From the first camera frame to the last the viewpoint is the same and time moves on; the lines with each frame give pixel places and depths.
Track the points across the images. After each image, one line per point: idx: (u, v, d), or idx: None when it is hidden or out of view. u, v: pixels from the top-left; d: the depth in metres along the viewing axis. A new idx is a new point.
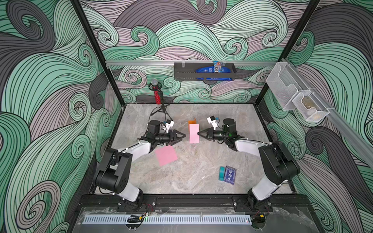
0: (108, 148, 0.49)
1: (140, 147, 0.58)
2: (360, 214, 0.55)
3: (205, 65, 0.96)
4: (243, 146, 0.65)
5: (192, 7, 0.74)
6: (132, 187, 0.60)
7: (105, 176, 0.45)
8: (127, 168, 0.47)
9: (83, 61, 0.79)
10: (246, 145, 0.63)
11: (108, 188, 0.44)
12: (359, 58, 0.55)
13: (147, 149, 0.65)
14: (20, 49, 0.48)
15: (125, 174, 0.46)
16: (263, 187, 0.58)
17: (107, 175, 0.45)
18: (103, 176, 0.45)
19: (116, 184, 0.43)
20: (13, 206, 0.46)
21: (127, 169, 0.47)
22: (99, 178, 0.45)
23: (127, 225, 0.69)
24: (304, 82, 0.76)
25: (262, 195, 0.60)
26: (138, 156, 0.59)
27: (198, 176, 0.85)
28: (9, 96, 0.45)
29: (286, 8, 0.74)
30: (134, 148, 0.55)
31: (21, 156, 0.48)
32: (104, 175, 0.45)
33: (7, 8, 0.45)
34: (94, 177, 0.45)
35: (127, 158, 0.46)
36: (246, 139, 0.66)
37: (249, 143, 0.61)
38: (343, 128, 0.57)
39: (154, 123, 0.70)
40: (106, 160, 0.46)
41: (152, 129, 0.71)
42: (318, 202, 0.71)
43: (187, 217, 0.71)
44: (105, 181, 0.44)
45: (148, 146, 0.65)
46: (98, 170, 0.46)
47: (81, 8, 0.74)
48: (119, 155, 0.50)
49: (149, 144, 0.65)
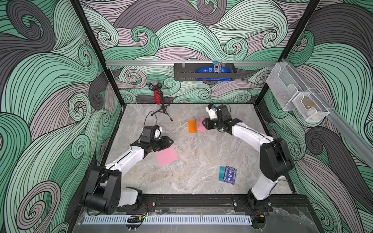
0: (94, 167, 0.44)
1: (130, 158, 0.53)
2: (360, 214, 0.55)
3: (205, 65, 0.96)
4: (241, 132, 0.61)
5: (192, 7, 0.74)
6: (129, 193, 0.59)
7: (94, 196, 0.42)
8: (116, 187, 0.43)
9: (83, 61, 0.79)
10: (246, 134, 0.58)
11: (97, 208, 0.41)
12: (359, 58, 0.55)
13: (141, 155, 0.61)
14: (20, 49, 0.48)
15: (114, 194, 0.43)
16: (261, 186, 0.59)
17: (96, 196, 0.42)
18: (93, 196, 0.42)
19: (107, 204, 0.41)
20: (13, 206, 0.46)
21: (117, 187, 0.43)
22: (89, 199, 0.42)
23: (127, 225, 0.69)
24: (304, 82, 0.76)
25: (261, 195, 0.61)
26: (131, 165, 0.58)
27: (198, 176, 0.85)
28: (9, 96, 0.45)
29: (286, 8, 0.74)
30: (125, 161, 0.50)
31: (20, 156, 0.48)
32: (93, 196, 0.42)
33: (8, 8, 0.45)
34: (82, 199, 0.42)
35: (115, 177, 0.42)
36: (246, 126, 0.62)
37: (250, 134, 0.57)
38: (343, 128, 0.57)
39: (149, 127, 0.68)
40: (93, 181, 0.42)
41: (147, 134, 0.69)
42: (318, 202, 0.71)
43: (186, 217, 0.71)
44: (94, 202, 0.41)
45: (141, 153, 0.60)
46: (86, 191, 0.42)
47: (81, 8, 0.74)
48: (107, 172, 0.45)
49: (142, 150, 0.60)
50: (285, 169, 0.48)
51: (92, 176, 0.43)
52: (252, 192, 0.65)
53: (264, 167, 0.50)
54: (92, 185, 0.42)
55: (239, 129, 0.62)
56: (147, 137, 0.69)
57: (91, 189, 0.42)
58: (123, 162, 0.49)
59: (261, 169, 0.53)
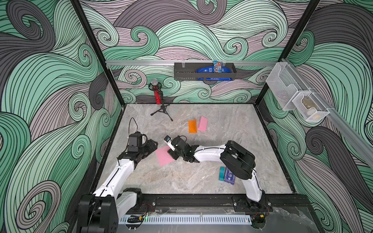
0: (84, 196, 0.41)
1: (119, 175, 0.50)
2: (360, 213, 0.54)
3: (205, 65, 0.96)
4: (202, 156, 0.64)
5: (192, 7, 0.74)
6: (128, 200, 0.58)
7: (91, 226, 0.39)
8: (112, 212, 0.41)
9: (83, 61, 0.79)
10: (205, 154, 0.62)
11: None
12: (359, 58, 0.55)
13: (132, 166, 0.58)
14: (20, 49, 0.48)
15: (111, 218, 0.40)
16: (249, 187, 0.59)
17: (93, 226, 0.40)
18: (89, 227, 0.39)
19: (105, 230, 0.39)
20: (13, 206, 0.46)
21: (113, 211, 0.41)
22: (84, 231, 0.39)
23: (127, 225, 0.69)
24: (304, 82, 0.76)
25: (258, 195, 0.61)
26: (122, 182, 0.51)
27: (198, 176, 0.85)
28: (9, 96, 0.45)
29: (286, 8, 0.74)
30: (114, 181, 0.47)
31: (20, 156, 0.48)
32: (90, 226, 0.39)
33: (8, 8, 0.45)
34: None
35: (108, 204, 0.39)
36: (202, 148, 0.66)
37: (208, 152, 0.61)
38: (343, 128, 0.57)
39: (135, 135, 0.65)
40: (85, 209, 0.39)
41: (135, 142, 0.65)
42: (318, 202, 0.71)
43: (187, 217, 0.71)
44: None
45: (131, 165, 0.57)
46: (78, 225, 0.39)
47: (81, 8, 0.74)
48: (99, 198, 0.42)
49: (131, 162, 0.57)
50: (248, 164, 0.52)
51: (83, 207, 0.39)
52: (249, 197, 0.64)
53: (235, 172, 0.53)
54: (84, 217, 0.39)
55: (200, 153, 0.65)
56: (134, 145, 0.65)
57: (84, 220, 0.39)
58: (111, 183, 0.46)
59: (236, 176, 0.54)
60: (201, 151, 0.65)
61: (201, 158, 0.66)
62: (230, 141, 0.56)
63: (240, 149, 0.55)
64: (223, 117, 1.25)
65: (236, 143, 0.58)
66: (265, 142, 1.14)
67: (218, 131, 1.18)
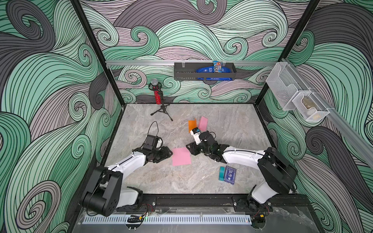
0: (97, 167, 0.45)
1: (132, 161, 0.54)
2: (360, 213, 0.54)
3: (205, 65, 0.96)
4: (232, 158, 0.60)
5: (192, 7, 0.74)
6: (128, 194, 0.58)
7: (93, 197, 0.42)
8: (116, 189, 0.43)
9: (83, 61, 0.79)
10: (237, 157, 0.57)
11: (96, 210, 0.41)
12: (359, 58, 0.54)
13: (143, 161, 0.62)
14: (20, 49, 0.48)
15: (114, 196, 0.43)
16: (264, 189, 0.55)
17: (95, 197, 0.42)
18: (92, 197, 0.42)
19: (105, 206, 0.40)
20: (13, 206, 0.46)
21: (117, 189, 0.44)
22: (87, 200, 0.41)
23: (127, 225, 0.69)
24: (304, 82, 0.76)
25: (263, 198, 0.59)
26: (132, 170, 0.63)
27: (198, 176, 0.85)
28: (9, 96, 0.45)
29: (286, 8, 0.74)
30: (127, 164, 0.51)
31: (20, 156, 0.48)
32: (93, 196, 0.42)
33: (8, 7, 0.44)
34: (81, 198, 0.42)
35: (116, 179, 0.43)
36: (234, 150, 0.60)
37: (241, 155, 0.56)
38: (343, 128, 0.57)
39: (153, 136, 0.71)
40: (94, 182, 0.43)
41: (150, 141, 0.71)
42: (318, 202, 0.71)
43: (187, 217, 0.71)
44: (93, 203, 0.41)
45: (143, 160, 0.61)
46: (86, 191, 0.42)
47: (81, 8, 0.74)
48: (109, 173, 0.46)
49: (144, 156, 0.61)
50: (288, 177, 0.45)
51: (94, 176, 0.43)
52: (252, 196, 0.64)
53: (273, 182, 0.46)
54: (93, 185, 0.43)
55: (231, 154, 0.60)
56: (149, 144, 0.71)
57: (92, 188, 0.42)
58: (124, 165, 0.50)
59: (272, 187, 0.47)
60: (233, 152, 0.60)
61: (229, 159, 0.61)
62: (271, 149, 0.49)
63: (282, 159, 0.48)
64: (223, 117, 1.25)
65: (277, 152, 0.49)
66: (265, 142, 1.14)
67: (218, 131, 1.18)
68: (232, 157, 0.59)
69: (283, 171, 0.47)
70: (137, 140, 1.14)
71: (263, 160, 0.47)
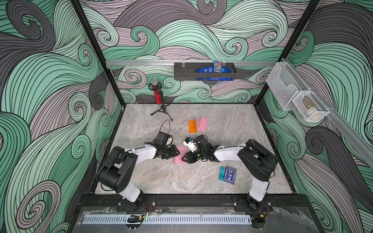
0: (115, 147, 0.50)
1: (145, 150, 0.59)
2: (360, 213, 0.54)
3: (205, 65, 0.96)
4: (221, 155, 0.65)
5: (192, 7, 0.74)
6: (133, 187, 0.59)
7: (108, 174, 0.45)
8: (129, 169, 0.47)
9: (83, 61, 0.79)
10: (226, 153, 0.62)
11: (109, 185, 0.44)
12: (359, 58, 0.54)
13: (153, 154, 0.65)
14: (20, 49, 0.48)
15: (127, 175, 0.47)
16: (257, 186, 0.58)
17: (109, 174, 0.45)
18: (106, 173, 0.45)
19: (117, 183, 0.44)
20: (13, 206, 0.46)
21: (130, 170, 0.47)
22: (102, 175, 0.45)
23: (127, 225, 0.69)
24: (304, 82, 0.76)
25: (260, 195, 0.60)
26: (143, 158, 0.59)
27: (198, 176, 0.85)
28: (9, 96, 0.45)
29: (286, 8, 0.74)
30: (141, 150, 0.56)
31: (21, 156, 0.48)
32: (108, 173, 0.45)
33: (7, 7, 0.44)
34: (98, 173, 0.46)
35: (131, 159, 0.47)
36: (222, 147, 0.67)
37: (228, 150, 0.61)
38: (343, 128, 0.57)
39: (163, 133, 0.75)
40: (111, 159, 0.47)
41: (161, 138, 0.75)
42: (318, 202, 0.71)
43: (187, 217, 0.71)
44: (107, 178, 0.45)
45: (153, 152, 0.65)
46: (103, 166, 0.47)
47: (81, 8, 0.74)
48: (124, 154, 0.51)
49: (154, 149, 0.65)
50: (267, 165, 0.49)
51: (112, 154, 0.48)
52: (250, 195, 0.64)
53: (254, 172, 0.50)
54: (110, 161, 0.47)
55: (220, 152, 0.65)
56: (160, 140, 0.75)
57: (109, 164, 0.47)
58: (138, 150, 0.55)
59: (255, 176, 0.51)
60: (221, 149, 0.66)
61: (221, 157, 0.66)
62: (250, 141, 0.54)
63: (262, 149, 0.52)
64: (223, 117, 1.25)
65: (256, 142, 0.54)
66: (265, 142, 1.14)
67: (218, 131, 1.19)
68: (221, 154, 0.65)
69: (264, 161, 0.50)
70: (137, 140, 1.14)
71: (242, 150, 0.52)
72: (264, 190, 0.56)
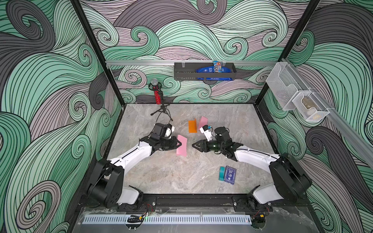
0: (100, 160, 0.45)
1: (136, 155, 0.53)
2: (360, 213, 0.55)
3: (205, 65, 0.96)
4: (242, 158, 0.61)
5: (192, 7, 0.74)
6: (129, 191, 0.58)
7: (95, 189, 0.43)
8: (116, 184, 0.43)
9: (83, 61, 0.79)
10: (248, 157, 0.57)
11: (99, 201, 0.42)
12: (360, 58, 0.54)
13: (148, 151, 0.60)
14: (20, 49, 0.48)
15: (114, 190, 0.43)
16: (267, 191, 0.56)
17: (97, 190, 0.43)
18: (94, 189, 0.43)
19: (106, 198, 0.41)
20: (13, 207, 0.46)
21: (118, 183, 0.43)
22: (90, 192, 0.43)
23: (127, 225, 0.69)
24: (304, 82, 0.76)
25: (264, 199, 0.60)
26: (137, 161, 0.55)
27: (198, 176, 0.85)
28: (9, 96, 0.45)
29: (286, 8, 0.74)
30: (130, 158, 0.50)
31: (21, 156, 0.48)
32: (95, 189, 0.43)
33: (7, 7, 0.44)
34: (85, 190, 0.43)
35: (117, 174, 0.42)
36: (247, 151, 0.59)
37: (252, 156, 0.55)
38: (343, 128, 0.57)
39: (160, 124, 0.67)
40: (96, 174, 0.43)
41: (158, 131, 0.68)
42: (318, 202, 0.71)
43: (187, 217, 0.71)
44: (95, 194, 0.42)
45: (147, 150, 0.59)
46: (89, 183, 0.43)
47: (81, 8, 0.74)
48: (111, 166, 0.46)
49: (149, 147, 0.59)
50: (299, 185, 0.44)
51: (96, 170, 0.43)
52: (254, 193, 0.64)
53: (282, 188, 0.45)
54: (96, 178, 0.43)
55: (242, 154, 0.60)
56: (157, 134, 0.68)
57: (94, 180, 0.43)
58: (127, 158, 0.49)
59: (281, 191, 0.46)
60: (245, 152, 0.60)
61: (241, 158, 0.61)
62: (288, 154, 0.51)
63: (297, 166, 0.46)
64: (223, 117, 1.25)
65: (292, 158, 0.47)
66: (265, 142, 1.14)
67: None
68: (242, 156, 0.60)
69: (296, 178, 0.46)
70: (137, 140, 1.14)
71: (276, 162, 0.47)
72: (272, 198, 0.55)
